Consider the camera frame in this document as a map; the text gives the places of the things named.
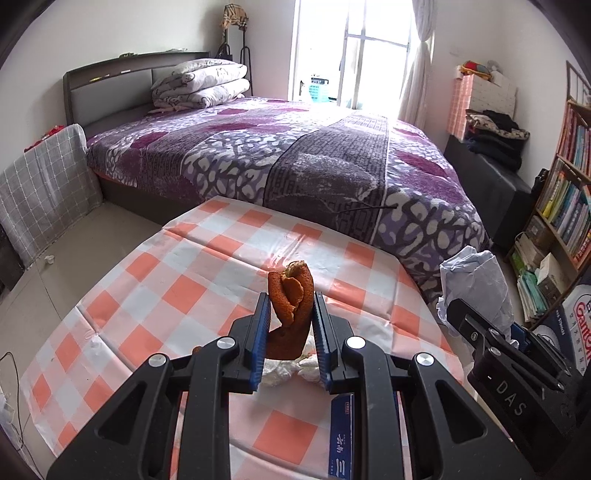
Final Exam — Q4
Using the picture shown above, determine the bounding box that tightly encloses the dark storage bench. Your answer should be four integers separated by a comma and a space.
444, 136, 534, 255

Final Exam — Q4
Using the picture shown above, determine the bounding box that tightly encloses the white curtain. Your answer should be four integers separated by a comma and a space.
399, 0, 437, 129

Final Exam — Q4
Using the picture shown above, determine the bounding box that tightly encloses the bed with purple blanket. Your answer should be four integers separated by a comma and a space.
85, 96, 492, 305

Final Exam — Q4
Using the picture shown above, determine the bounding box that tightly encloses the blue toothpaste box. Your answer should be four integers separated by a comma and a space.
328, 394, 355, 480

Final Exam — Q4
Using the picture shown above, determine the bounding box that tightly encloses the pink checkered storage box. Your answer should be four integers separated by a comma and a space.
447, 75, 517, 140

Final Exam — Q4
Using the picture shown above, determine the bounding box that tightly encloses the dark wooden headboard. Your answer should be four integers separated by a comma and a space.
62, 50, 209, 137

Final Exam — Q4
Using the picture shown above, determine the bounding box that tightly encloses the black cable on floor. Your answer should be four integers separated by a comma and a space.
0, 351, 36, 471

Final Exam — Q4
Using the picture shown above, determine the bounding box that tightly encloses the wooden bookshelf with books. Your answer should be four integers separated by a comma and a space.
530, 63, 590, 309

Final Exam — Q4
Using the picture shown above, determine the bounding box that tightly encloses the folded floral quilt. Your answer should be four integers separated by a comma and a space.
151, 58, 250, 111

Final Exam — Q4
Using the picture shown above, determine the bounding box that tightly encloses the orange peel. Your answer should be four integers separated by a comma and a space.
266, 260, 315, 360

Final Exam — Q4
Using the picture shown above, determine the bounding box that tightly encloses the pile of dark clothes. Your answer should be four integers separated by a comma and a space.
463, 110, 530, 173

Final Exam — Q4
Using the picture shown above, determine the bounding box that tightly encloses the blue white carton box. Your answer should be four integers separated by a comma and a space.
533, 277, 591, 375

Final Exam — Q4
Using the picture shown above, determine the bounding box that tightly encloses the blue basket on balcony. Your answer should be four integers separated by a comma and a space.
308, 77, 329, 103

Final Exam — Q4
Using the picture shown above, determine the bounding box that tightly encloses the orange checkered tablecloth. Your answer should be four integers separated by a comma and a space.
20, 198, 464, 454

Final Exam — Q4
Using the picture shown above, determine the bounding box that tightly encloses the black metal coat rack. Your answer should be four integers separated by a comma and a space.
215, 3, 253, 95

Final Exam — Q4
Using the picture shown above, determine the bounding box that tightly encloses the crumpled white tissue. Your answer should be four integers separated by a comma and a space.
262, 354, 321, 386

